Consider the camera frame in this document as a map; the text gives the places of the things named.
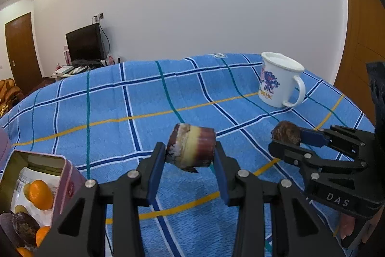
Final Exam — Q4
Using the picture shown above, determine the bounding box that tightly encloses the orange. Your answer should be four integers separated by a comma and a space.
35, 226, 50, 247

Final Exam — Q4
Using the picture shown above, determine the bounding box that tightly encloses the whole purple mangosteen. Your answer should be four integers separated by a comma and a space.
0, 213, 24, 248

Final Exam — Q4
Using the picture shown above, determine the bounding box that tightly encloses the cut mangosteen slice piece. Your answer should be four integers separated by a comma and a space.
165, 123, 216, 173

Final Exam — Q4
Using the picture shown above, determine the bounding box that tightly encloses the orange mandarin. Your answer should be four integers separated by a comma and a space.
29, 180, 54, 211

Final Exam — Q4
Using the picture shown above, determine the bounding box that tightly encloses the dark rough mangosteen shell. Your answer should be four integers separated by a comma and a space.
13, 212, 40, 247

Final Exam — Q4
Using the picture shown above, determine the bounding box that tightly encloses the right hand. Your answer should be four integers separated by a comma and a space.
339, 212, 371, 241

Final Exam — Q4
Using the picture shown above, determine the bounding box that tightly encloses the white paper in tin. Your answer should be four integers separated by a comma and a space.
10, 167, 60, 226

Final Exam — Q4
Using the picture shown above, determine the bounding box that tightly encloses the pink metal tin box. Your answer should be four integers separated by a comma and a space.
0, 149, 87, 257

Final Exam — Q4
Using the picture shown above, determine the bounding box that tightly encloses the yellow fruit in tin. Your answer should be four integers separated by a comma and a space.
14, 204, 29, 214

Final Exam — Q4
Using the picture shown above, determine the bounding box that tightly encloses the white printed mug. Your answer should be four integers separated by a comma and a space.
258, 52, 306, 108

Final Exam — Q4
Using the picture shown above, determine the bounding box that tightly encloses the wooden wardrobe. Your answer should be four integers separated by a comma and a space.
334, 0, 384, 123

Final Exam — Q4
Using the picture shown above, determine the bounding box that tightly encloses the blue plaid tablecloth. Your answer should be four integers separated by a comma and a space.
0, 53, 375, 257

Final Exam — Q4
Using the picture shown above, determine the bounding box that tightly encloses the lilac cylindrical kettle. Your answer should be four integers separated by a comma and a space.
0, 128, 11, 170

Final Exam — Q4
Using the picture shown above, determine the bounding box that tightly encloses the orange leather sofa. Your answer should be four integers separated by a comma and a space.
0, 78, 24, 117

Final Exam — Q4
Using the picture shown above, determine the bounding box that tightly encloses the low white tv table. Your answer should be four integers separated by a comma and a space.
51, 63, 109, 80

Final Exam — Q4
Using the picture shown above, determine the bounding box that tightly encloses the brown wooden door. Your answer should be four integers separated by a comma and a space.
5, 12, 42, 95

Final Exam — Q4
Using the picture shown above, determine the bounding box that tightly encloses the black television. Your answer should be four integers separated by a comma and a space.
65, 23, 105, 61

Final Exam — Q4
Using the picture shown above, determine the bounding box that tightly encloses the wall power socket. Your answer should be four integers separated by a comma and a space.
93, 13, 104, 23

